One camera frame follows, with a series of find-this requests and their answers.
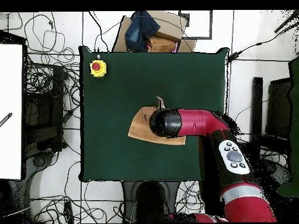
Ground tan terry towel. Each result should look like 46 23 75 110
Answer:
127 96 187 146

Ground dark green table cloth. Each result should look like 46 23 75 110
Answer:
277 55 299 197
78 45 230 184

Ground yellow emergency stop button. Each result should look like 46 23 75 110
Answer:
89 59 109 78

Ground orange folded cloth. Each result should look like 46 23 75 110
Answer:
147 36 180 54

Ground blue denim jeans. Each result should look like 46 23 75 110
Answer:
124 10 161 53

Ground black floor stand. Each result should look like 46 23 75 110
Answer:
23 65 65 156
249 76 293 162

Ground brown cardboard box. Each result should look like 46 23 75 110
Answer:
112 10 197 54

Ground gray floor leg black knob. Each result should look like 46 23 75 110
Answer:
261 159 293 186
27 151 55 170

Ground black power strip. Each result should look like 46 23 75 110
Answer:
64 201 75 223

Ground white rectangular panel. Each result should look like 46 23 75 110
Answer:
0 43 23 180

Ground black striped rod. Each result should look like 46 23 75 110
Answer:
0 112 13 128

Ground black pole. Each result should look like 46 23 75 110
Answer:
273 10 299 34

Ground gray pedestal foot black knob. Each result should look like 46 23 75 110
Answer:
120 181 141 223
164 181 182 214

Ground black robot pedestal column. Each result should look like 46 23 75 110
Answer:
134 181 170 223

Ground black rectangular frame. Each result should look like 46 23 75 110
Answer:
179 10 214 40

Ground black cable with adapter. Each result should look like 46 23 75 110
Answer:
227 22 299 63

